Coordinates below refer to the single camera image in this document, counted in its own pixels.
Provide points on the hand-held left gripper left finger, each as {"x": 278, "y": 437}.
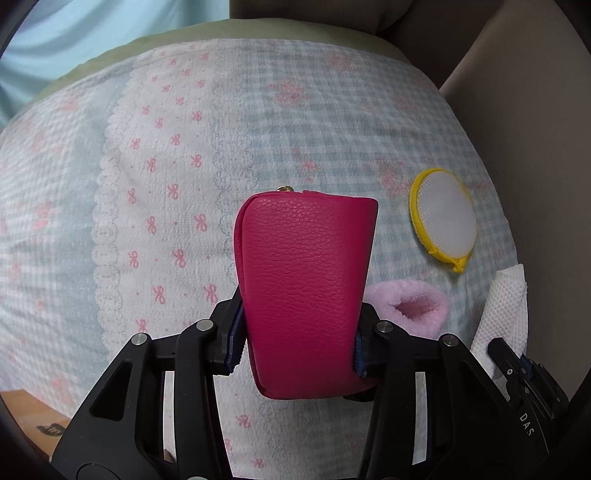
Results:
{"x": 233, "y": 342}

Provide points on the olive green bed sheet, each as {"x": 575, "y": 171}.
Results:
{"x": 184, "y": 36}

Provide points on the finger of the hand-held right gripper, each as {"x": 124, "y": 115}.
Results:
{"x": 510, "y": 372}

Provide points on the pink fluffy sock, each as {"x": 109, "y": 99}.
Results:
{"x": 415, "y": 311}

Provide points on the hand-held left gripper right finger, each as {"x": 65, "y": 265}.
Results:
{"x": 360, "y": 356}

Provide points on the white embossed paper towel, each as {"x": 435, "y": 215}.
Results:
{"x": 503, "y": 309}

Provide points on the brown cardboard box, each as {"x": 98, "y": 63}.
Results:
{"x": 27, "y": 415}

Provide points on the light blue curtain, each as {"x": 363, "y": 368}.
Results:
{"x": 69, "y": 37}

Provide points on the magenta leather zip pouch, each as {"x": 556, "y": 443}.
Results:
{"x": 302, "y": 295}

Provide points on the checked bow-print blanket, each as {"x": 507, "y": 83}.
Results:
{"x": 184, "y": 138}

